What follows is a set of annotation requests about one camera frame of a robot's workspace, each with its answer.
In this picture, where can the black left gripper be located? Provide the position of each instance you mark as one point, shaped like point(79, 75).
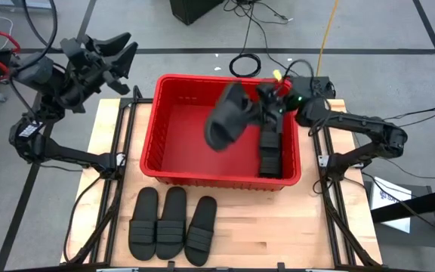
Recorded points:
point(83, 64)

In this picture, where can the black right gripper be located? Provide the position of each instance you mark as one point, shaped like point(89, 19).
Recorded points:
point(276, 100)

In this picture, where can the red plastic bin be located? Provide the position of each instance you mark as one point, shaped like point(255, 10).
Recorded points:
point(187, 143)

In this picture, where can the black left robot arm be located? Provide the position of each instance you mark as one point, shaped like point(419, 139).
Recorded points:
point(62, 153)

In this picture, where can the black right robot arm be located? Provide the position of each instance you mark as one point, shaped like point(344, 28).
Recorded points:
point(353, 122)

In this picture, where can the black floor case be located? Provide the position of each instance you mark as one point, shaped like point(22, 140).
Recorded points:
point(193, 9)

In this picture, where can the grey metal floor bar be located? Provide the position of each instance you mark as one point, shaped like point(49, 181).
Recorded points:
point(6, 4)

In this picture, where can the white printed paper sheet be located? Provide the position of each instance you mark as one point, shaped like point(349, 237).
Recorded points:
point(395, 192)

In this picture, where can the black table edge clamp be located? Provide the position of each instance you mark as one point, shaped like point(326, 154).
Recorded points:
point(170, 266)
point(281, 266)

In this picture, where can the black metal beam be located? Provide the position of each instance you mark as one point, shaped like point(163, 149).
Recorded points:
point(421, 204)

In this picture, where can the grey side table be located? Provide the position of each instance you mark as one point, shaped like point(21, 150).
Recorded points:
point(425, 234)

